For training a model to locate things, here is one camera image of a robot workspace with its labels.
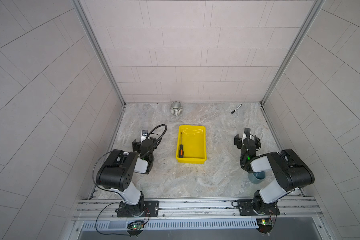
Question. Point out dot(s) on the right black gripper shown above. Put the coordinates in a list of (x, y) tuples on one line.
[(239, 140)]

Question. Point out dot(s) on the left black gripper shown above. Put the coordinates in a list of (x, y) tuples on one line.
[(135, 145)]

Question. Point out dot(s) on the orange black screwdriver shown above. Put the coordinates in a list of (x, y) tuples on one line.
[(181, 151)]

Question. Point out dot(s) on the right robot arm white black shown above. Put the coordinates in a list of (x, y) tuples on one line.
[(289, 170)]

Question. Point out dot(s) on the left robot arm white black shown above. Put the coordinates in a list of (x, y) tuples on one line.
[(116, 175)]

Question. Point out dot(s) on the yellow plastic bin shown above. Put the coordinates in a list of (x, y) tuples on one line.
[(194, 144)]

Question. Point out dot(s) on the ribbed silver candle holder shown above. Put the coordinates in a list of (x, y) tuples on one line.
[(176, 108)]

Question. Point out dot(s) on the grey blue cup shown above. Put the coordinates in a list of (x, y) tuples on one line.
[(257, 177)]

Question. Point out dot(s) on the left circuit board with LED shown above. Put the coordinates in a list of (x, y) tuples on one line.
[(135, 226)]

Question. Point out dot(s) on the right circuit board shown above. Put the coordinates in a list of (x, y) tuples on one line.
[(265, 226)]

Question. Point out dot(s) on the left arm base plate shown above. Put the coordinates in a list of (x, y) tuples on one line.
[(142, 209)]

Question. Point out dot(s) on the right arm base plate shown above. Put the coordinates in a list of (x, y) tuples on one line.
[(256, 208)]

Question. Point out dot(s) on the aluminium mounting rail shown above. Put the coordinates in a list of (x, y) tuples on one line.
[(198, 208)]

